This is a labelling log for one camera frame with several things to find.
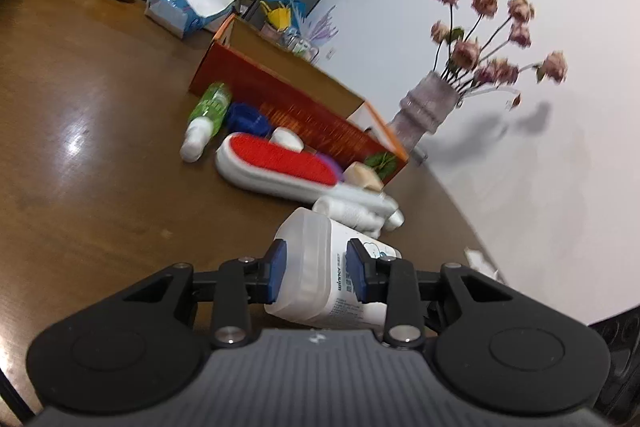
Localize large white plastic bottle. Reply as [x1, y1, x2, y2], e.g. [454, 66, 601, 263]
[265, 208, 400, 332]

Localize small white spray bottle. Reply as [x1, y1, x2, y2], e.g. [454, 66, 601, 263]
[312, 196, 405, 239]

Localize green spray bottle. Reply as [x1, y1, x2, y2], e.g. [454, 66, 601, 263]
[180, 82, 232, 162]

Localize beige square soap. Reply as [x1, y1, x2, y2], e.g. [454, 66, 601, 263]
[343, 161, 384, 192]

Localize red white lint brush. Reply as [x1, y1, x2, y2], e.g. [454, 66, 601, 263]
[215, 132, 399, 219]

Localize white round jar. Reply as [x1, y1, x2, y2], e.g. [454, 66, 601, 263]
[270, 127, 305, 153]

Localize blue round lid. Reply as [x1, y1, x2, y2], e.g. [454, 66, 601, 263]
[226, 102, 272, 138]

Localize pink textured vase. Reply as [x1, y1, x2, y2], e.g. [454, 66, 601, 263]
[388, 72, 460, 153]

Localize red cardboard box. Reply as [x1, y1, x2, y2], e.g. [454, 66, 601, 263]
[189, 15, 408, 183]

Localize dried pink roses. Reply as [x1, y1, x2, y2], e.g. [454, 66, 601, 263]
[425, 0, 568, 113]

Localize yellow blue toy pile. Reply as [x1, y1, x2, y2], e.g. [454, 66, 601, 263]
[259, 0, 307, 32]

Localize blue tissue pack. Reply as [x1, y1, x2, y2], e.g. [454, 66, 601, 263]
[144, 0, 240, 39]

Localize wire storage rack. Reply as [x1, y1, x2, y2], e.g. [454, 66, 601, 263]
[260, 23, 319, 63]

